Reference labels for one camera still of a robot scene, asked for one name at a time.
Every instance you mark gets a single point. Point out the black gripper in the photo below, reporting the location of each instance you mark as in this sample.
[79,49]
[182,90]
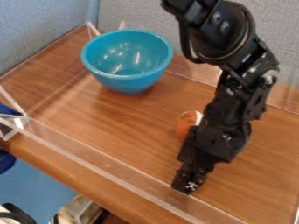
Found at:
[208,144]

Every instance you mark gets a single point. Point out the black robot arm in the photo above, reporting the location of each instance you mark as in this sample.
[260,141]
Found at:
[218,36]

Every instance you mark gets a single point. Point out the blue bowl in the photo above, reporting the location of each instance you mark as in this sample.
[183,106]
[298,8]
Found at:
[127,59]

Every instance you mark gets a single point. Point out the clear plastic container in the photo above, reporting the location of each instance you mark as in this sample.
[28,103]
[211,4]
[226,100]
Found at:
[79,211]

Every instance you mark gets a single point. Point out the clear acrylic barrier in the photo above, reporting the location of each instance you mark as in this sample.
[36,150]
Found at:
[108,145]

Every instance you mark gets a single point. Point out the black and white object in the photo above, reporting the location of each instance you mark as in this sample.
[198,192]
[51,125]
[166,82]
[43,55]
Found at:
[12,215]

